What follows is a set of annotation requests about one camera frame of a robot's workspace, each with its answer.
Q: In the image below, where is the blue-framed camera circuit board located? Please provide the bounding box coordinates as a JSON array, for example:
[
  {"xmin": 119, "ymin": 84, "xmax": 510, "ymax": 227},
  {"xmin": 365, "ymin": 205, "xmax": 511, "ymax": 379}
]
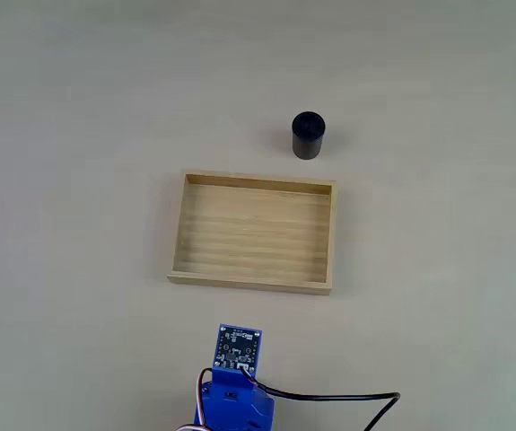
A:
[{"xmin": 213, "ymin": 322, "xmax": 264, "ymax": 374}]

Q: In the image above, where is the white red black servo wire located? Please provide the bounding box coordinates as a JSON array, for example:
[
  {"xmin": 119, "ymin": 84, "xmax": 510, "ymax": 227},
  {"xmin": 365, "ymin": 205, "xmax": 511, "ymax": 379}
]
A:
[{"xmin": 174, "ymin": 367, "xmax": 216, "ymax": 431}]

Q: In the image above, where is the black plastic cylinder canister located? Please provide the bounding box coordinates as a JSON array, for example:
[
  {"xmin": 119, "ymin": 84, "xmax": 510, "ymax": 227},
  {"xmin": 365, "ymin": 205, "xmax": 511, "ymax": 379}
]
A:
[{"xmin": 291, "ymin": 110, "xmax": 328, "ymax": 162}]

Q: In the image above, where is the shallow wooden box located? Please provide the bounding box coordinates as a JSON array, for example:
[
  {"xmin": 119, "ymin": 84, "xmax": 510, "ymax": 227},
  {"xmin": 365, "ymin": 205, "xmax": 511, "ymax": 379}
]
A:
[{"xmin": 166, "ymin": 168, "xmax": 337, "ymax": 297}]

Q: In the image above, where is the black camera cable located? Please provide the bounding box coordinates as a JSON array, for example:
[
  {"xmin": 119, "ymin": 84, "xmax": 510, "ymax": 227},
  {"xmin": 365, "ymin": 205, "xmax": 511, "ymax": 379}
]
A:
[{"xmin": 239, "ymin": 364, "xmax": 402, "ymax": 431}]

